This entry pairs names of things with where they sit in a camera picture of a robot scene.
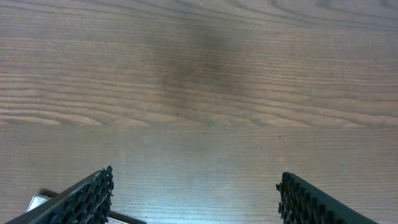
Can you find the Galaxy smartphone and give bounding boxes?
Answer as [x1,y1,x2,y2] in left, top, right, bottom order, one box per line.
[26,188,147,224]

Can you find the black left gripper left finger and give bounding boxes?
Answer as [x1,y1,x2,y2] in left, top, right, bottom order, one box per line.
[6,166,114,224]

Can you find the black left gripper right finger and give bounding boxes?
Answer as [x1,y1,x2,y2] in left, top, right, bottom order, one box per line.
[276,172,377,224]

